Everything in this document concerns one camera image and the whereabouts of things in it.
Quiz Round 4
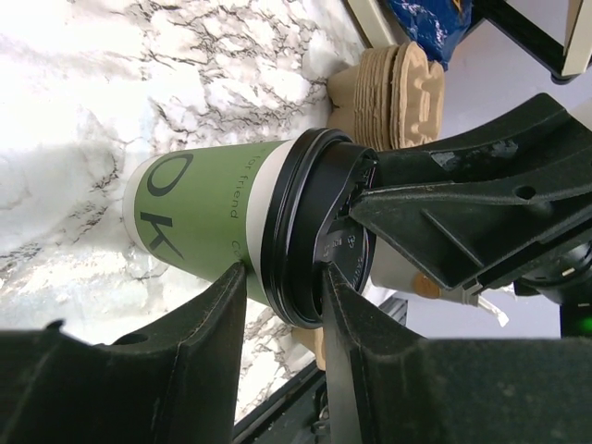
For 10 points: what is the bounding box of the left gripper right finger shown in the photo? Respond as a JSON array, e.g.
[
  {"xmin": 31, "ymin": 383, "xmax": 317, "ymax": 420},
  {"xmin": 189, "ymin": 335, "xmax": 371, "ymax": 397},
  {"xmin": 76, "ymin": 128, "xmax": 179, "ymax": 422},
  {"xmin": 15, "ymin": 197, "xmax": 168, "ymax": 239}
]
[{"xmin": 322, "ymin": 267, "xmax": 591, "ymax": 443}]

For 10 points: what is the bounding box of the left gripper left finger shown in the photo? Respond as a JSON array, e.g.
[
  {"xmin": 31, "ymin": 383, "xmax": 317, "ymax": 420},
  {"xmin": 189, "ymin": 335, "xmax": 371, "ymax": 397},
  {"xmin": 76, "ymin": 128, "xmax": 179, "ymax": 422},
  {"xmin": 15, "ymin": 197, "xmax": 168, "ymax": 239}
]
[{"xmin": 1, "ymin": 264, "xmax": 246, "ymax": 443}]

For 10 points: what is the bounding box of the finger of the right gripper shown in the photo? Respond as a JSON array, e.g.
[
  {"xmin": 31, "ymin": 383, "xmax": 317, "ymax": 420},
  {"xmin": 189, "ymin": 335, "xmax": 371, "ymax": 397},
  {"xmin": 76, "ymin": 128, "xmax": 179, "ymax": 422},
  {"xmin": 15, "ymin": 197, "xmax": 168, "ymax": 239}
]
[
  {"xmin": 378, "ymin": 93, "xmax": 590, "ymax": 187},
  {"xmin": 351, "ymin": 178, "xmax": 591, "ymax": 290}
]

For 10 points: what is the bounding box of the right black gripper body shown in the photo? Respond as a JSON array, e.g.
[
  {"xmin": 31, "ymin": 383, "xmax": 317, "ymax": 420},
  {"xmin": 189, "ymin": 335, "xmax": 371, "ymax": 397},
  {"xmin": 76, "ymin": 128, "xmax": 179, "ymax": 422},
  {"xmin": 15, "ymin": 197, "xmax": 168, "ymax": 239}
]
[{"xmin": 513, "ymin": 240, "xmax": 591, "ymax": 338}]

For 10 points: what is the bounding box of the single green paper cup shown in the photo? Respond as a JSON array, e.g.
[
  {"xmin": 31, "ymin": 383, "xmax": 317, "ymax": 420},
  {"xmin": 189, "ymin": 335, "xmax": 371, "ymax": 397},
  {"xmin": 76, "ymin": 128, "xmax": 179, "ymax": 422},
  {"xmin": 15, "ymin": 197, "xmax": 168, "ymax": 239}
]
[{"xmin": 123, "ymin": 140, "xmax": 294, "ymax": 303}]

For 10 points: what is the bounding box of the brown pulp cup carrier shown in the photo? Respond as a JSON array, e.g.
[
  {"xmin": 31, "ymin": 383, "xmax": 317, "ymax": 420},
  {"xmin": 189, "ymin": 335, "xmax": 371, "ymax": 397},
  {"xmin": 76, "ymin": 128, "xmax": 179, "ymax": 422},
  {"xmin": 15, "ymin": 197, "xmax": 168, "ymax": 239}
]
[
  {"xmin": 327, "ymin": 42, "xmax": 445, "ymax": 151},
  {"xmin": 291, "ymin": 327, "xmax": 327, "ymax": 371}
]

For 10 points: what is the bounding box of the single black plastic lid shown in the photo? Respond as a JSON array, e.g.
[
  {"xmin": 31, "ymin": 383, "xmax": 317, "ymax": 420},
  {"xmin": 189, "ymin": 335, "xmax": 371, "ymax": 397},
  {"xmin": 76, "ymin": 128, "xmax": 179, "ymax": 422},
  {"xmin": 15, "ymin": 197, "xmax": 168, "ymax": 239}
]
[{"xmin": 261, "ymin": 129, "xmax": 380, "ymax": 328}]

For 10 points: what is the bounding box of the grey cup with straws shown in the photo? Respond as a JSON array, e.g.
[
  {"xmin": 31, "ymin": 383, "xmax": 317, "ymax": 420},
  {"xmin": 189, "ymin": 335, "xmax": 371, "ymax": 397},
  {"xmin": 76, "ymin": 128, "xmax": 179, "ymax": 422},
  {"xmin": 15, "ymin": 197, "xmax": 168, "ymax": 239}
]
[{"xmin": 370, "ymin": 238, "xmax": 510, "ymax": 327}]

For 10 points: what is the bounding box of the cream black tiered shelf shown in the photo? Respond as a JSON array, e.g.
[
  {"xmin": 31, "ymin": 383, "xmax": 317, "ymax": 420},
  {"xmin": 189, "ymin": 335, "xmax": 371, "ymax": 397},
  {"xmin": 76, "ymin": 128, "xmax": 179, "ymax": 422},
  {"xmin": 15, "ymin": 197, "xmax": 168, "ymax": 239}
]
[{"xmin": 344, "ymin": 1, "xmax": 591, "ymax": 85}]

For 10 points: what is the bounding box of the blue doritos chips bag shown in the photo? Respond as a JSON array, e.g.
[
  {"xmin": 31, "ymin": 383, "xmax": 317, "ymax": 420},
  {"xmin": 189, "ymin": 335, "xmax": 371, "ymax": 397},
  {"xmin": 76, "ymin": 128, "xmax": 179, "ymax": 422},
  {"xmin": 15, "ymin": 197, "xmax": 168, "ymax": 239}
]
[{"xmin": 387, "ymin": 0, "xmax": 473, "ymax": 70}]

